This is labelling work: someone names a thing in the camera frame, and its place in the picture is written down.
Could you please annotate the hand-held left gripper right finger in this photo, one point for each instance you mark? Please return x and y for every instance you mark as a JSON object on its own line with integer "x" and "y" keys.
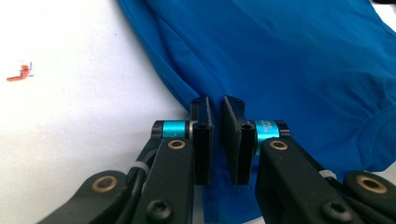
{"x": 280, "y": 180}

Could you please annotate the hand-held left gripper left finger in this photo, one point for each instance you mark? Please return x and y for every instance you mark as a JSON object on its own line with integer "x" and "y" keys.
{"x": 174, "y": 174}

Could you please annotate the blue t-shirt with white print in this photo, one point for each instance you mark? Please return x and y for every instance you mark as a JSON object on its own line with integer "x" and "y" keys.
{"x": 280, "y": 62}

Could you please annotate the white table mat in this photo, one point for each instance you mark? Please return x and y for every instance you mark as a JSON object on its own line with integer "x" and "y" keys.
{"x": 77, "y": 130}

